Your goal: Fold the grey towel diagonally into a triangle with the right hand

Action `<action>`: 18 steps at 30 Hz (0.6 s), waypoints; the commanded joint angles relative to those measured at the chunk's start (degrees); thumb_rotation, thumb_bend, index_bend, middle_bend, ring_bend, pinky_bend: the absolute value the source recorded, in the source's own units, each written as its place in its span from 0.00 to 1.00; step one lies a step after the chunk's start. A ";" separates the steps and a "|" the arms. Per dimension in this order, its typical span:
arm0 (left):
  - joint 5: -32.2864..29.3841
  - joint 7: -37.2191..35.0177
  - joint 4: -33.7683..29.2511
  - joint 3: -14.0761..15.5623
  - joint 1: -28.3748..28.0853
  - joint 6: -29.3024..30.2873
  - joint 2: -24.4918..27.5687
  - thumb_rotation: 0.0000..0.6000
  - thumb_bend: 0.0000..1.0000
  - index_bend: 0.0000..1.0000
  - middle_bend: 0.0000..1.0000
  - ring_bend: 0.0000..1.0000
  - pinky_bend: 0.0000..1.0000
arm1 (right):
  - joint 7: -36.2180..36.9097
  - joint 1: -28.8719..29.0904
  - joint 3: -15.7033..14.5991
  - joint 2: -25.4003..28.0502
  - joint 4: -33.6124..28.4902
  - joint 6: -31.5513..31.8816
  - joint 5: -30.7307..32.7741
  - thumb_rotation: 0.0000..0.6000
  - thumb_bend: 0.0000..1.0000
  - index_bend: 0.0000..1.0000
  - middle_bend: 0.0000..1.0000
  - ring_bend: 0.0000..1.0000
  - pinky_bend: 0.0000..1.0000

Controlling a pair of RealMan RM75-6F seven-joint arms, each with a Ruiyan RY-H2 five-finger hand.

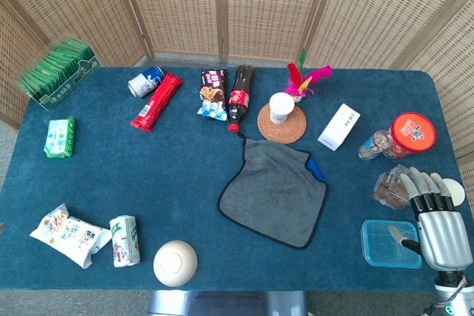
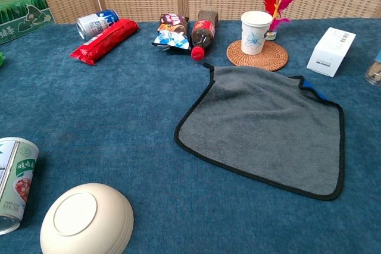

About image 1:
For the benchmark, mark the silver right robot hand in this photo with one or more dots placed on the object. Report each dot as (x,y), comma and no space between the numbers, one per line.
(442,242)

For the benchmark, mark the grey and blue cloth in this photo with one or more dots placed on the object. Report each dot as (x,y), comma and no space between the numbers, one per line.
(274,197)

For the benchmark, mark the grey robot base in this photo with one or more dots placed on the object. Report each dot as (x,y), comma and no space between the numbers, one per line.
(222,303)

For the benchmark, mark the white paper cup blue print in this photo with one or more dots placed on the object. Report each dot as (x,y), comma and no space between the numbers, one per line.
(458,192)

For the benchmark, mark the blue clear plastic container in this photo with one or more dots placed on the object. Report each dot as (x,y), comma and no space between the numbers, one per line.
(377,247)

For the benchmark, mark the white snack bag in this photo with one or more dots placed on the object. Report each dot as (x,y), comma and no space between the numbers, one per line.
(70,236)

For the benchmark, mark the clear box of brown snacks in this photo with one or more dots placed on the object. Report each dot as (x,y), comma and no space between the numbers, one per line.
(389,190)

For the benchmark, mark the green tissue pack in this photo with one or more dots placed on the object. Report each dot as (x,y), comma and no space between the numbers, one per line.
(59,138)

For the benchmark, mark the tub with orange lid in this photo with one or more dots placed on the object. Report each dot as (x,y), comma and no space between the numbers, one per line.
(413,131)

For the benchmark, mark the small clear jar blue label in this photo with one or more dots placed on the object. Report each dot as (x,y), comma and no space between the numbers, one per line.
(374,146)

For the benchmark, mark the green and white can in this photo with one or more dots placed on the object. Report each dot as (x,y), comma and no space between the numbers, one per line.
(125,242)

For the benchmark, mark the white cardboard box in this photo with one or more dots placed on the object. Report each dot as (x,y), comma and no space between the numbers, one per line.
(338,127)

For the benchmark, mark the green tea bag box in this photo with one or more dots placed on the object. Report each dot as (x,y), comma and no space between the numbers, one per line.
(55,72)

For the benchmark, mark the blue table carpet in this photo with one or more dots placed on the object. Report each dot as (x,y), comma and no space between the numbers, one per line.
(166,168)

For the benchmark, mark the beige upturned bowl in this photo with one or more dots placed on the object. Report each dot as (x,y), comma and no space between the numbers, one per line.
(174,264)

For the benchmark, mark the round woven coaster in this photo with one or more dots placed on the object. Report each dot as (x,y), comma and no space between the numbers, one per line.
(287,132)

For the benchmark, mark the red biscuit pack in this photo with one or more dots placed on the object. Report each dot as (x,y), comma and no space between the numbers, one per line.
(157,103)

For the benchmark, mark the blue and white can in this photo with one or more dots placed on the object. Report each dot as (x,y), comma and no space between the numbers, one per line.
(142,84)

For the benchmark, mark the pink feather shuttlecock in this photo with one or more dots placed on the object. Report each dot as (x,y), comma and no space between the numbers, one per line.
(296,84)

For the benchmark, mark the cola bottle with red cap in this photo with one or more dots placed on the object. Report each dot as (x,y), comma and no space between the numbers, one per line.
(240,97)

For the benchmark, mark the dark chocolate snack bag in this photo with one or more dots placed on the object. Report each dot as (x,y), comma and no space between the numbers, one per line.
(213,90)

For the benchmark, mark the woven bamboo folding screen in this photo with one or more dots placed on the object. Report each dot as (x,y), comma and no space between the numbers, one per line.
(177,5)

